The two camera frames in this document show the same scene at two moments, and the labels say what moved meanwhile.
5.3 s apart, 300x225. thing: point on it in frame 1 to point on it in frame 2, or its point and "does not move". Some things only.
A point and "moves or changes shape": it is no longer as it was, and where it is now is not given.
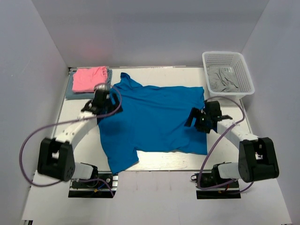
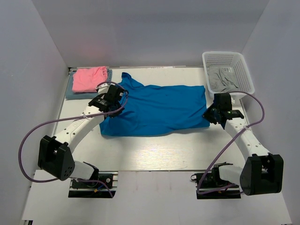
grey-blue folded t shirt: x=71 y=95 does not move
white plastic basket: x=227 y=76 does not move
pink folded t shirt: x=85 y=79 does not move
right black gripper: x=195 y=118 to x=211 y=115
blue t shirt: x=151 y=118 moves or changes shape
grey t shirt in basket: x=222 y=79 does not move
